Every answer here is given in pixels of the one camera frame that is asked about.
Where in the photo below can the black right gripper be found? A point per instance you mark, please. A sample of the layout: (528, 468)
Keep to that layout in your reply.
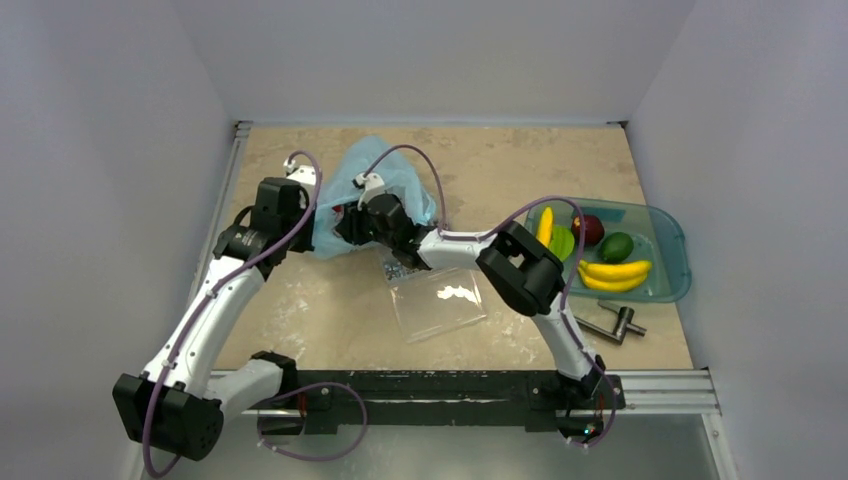
(351, 225)

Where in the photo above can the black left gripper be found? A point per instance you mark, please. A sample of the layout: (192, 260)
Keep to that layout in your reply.
(304, 244)

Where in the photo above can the light blue plastic bag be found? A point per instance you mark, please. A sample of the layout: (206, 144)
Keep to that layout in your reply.
(400, 177)

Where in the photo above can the yellow fake squash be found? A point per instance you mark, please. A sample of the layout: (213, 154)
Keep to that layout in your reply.
(545, 226)

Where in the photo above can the green fake fruit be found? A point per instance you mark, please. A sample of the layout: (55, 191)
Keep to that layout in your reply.
(562, 242)

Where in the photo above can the red fake fruit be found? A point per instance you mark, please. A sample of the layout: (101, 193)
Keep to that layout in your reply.
(588, 227)

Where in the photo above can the yellow fake banana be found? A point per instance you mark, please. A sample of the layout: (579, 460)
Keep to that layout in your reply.
(614, 278)

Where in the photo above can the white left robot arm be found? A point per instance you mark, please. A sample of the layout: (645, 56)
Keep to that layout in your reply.
(175, 404)

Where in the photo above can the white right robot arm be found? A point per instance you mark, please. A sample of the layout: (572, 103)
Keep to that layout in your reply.
(525, 274)

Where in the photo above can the green fake lime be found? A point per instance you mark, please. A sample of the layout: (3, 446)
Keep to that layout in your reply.
(616, 248)

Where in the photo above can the clear plastic screw box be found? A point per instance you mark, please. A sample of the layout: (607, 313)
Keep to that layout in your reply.
(429, 303)

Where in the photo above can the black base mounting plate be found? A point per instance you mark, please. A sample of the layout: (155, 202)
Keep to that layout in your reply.
(535, 400)

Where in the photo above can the dark metal crank tool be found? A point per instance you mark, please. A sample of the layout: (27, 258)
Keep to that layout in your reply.
(618, 329)

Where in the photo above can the teal plastic tray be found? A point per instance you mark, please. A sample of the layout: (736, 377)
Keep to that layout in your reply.
(657, 238)

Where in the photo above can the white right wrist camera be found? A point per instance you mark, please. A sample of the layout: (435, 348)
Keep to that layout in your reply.
(371, 185)

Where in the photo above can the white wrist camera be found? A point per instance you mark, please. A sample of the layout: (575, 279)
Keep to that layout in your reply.
(371, 185)
(306, 175)

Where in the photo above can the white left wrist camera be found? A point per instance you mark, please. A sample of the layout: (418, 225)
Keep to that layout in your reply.
(306, 175)

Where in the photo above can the aluminium frame rail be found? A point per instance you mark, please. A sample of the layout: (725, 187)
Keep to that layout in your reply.
(645, 392)

